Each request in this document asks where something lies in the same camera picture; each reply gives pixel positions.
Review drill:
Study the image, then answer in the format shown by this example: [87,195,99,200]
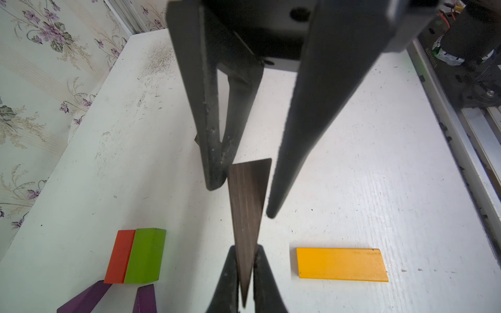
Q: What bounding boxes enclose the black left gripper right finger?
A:
[253,245,288,313]

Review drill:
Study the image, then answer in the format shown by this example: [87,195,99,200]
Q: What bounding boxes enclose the yellow long block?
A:
[296,248,389,282]

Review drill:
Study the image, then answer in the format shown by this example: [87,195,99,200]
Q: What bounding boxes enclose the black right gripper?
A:
[166,1,440,219]

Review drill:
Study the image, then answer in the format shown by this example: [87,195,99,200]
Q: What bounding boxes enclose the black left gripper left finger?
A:
[206,246,239,313]

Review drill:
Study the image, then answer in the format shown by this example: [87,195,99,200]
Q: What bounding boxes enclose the green rectangular block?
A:
[124,228,166,284]

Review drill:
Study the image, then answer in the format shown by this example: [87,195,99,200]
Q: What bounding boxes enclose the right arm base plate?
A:
[418,1,500,109]

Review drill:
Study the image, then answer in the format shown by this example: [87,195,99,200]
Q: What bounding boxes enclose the red rectangular block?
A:
[104,230,136,284]

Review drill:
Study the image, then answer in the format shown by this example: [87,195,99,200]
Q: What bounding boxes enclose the aluminium mounting rail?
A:
[407,39,500,253]

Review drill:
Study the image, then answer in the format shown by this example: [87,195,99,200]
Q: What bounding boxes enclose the brown triangle block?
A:
[227,159,272,306]

